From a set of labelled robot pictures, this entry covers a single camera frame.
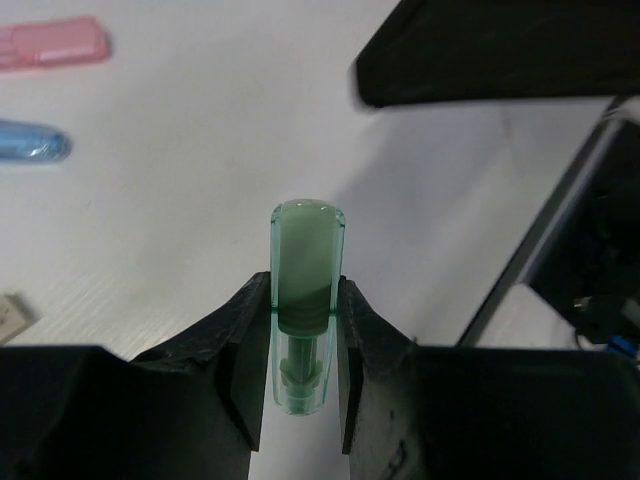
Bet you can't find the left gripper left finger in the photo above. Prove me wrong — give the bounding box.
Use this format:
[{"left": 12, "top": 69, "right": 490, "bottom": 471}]
[{"left": 1, "top": 272, "right": 270, "bottom": 479}]

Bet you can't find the green correction tape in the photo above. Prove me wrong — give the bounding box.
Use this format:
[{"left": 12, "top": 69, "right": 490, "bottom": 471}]
[{"left": 270, "top": 199, "right": 345, "bottom": 416}]

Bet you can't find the blue correction tape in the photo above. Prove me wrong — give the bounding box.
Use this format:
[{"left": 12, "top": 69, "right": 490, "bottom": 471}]
[{"left": 1, "top": 120, "right": 71, "bottom": 163}]

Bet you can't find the pink correction tape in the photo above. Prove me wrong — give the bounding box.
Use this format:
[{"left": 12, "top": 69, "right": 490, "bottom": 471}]
[{"left": 1, "top": 16, "right": 111, "bottom": 73}]

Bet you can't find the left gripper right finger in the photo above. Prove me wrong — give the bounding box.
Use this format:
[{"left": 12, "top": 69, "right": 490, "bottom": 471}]
[{"left": 337, "top": 279, "right": 639, "bottom": 480}]

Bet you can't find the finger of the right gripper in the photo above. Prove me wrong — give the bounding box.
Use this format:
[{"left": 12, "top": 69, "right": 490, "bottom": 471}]
[{"left": 354, "top": 1, "right": 639, "bottom": 108}]

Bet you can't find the grey white eraser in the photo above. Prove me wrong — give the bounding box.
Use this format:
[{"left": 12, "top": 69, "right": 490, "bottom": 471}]
[{"left": 0, "top": 292, "right": 41, "bottom": 346}]

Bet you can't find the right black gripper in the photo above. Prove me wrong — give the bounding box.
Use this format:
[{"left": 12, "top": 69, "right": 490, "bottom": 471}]
[{"left": 458, "top": 98, "right": 639, "bottom": 350}]

